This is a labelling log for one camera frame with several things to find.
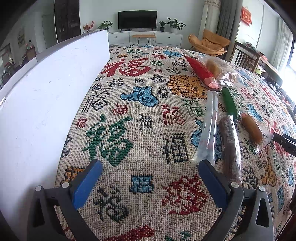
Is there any clear bread packet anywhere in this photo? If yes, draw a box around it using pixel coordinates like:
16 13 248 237
199 57 237 86

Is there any white sheer curtain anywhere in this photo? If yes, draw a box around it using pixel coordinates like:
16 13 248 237
270 17 293 72

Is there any wooden stool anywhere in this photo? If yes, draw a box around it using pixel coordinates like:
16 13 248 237
132 34 155 46

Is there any printed woven blanket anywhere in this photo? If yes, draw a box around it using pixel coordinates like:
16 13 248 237
54 44 296 241

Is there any white cardboard box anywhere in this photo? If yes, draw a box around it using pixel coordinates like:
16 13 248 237
0 29 110 232

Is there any orange lounge chair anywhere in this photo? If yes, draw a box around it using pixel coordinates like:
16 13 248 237
188 29 231 56

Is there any covered standing air conditioner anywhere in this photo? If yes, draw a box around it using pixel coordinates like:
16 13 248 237
198 0 221 35

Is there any black display cabinet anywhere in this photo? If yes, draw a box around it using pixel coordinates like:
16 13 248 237
54 0 81 43

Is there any brown chocolate bar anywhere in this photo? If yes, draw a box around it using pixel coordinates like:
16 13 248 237
218 115 243 182

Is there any long clear snack packet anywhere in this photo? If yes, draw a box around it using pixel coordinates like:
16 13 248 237
191 90 219 166

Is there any grey curtain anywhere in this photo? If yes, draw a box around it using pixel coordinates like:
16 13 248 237
217 0 243 62

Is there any black television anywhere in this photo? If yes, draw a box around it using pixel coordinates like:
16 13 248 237
118 10 158 30

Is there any white television cabinet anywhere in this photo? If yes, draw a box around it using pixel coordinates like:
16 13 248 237
107 30 183 48

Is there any red wall hanging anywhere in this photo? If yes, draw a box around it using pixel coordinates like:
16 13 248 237
240 6 252 26

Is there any red snack packet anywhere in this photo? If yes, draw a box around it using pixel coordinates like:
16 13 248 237
184 56 221 90

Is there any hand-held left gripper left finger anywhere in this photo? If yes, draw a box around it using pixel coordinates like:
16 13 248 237
26 159 103 241

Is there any dark wooden chair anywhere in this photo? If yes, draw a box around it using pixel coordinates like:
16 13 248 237
230 41 260 73

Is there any framed wall picture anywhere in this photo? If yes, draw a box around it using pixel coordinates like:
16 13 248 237
17 29 25 48

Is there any cluttered wooden desk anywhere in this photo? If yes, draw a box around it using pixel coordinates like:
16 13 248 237
254 42 296 112

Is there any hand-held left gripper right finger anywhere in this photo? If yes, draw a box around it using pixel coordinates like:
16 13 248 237
198 159 275 241

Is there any green snack bar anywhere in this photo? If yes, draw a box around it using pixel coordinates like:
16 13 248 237
221 87 241 121

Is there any leafy potted plant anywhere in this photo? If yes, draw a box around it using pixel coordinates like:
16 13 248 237
98 20 114 30

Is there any orange sausage bun packet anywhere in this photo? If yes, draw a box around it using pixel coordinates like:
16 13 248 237
239 113 272 151

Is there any large green potted plant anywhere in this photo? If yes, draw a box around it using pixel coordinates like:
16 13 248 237
166 18 186 33

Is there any red flower arrangement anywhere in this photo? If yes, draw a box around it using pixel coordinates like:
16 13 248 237
83 21 95 33

